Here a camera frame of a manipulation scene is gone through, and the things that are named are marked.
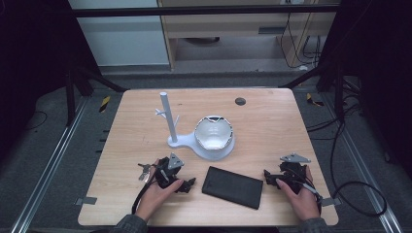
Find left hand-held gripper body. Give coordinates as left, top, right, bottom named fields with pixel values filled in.
left=154, top=152, right=188, bottom=192

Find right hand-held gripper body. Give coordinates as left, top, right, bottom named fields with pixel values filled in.
left=274, top=152, right=312, bottom=195

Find black wallet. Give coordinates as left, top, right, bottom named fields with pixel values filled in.
left=201, top=165, right=264, bottom=211

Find white bowl with metallic rim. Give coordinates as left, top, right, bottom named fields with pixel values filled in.
left=193, top=115, right=235, bottom=151

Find white stand with post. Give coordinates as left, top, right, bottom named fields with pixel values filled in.
left=154, top=91, right=236, bottom=162

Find person's left hand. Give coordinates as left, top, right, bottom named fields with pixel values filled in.
left=135, top=158, right=185, bottom=223

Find person's right hand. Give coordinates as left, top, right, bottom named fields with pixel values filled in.
left=275, top=165, right=323, bottom=223

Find grey tape strip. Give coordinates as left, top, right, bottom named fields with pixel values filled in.
left=75, top=196, right=98, bottom=207
left=320, top=197, right=342, bottom=208

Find yellow and black tape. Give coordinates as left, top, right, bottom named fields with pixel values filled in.
left=305, top=92, right=326, bottom=108
left=98, top=95, right=112, bottom=114

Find black tripod stand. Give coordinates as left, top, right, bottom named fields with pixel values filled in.
left=63, top=61, right=128, bottom=128
left=278, top=61, right=346, bottom=124

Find black curtain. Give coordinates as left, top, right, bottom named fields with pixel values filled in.
left=319, top=0, right=412, bottom=181
left=0, top=0, right=100, bottom=159

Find white cabinet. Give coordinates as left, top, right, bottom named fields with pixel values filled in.
left=68, top=0, right=170, bottom=68

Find light wooden desk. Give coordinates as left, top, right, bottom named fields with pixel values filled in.
left=157, top=0, right=341, bottom=71

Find black horizontal bar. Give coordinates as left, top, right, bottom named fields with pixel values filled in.
left=69, top=4, right=341, bottom=17

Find right hand-held gripper cable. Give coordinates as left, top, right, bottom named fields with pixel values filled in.
left=299, top=181, right=324, bottom=215

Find hand-held gripper cable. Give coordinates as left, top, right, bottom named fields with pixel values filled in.
left=299, top=181, right=324, bottom=215
left=131, top=163, right=163, bottom=216

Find left hand-held gripper cable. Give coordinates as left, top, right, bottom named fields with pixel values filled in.
left=131, top=163, right=163, bottom=216

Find black floor cable loop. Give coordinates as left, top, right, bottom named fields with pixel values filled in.
left=305, top=93, right=389, bottom=217

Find aluminium rail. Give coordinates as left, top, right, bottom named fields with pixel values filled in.
left=323, top=92, right=404, bottom=233
left=9, top=96, right=89, bottom=233

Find black cables under desk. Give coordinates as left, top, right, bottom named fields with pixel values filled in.
left=279, top=12, right=323, bottom=71

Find thin black floor cable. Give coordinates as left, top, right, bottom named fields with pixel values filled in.
left=23, top=110, right=49, bottom=132

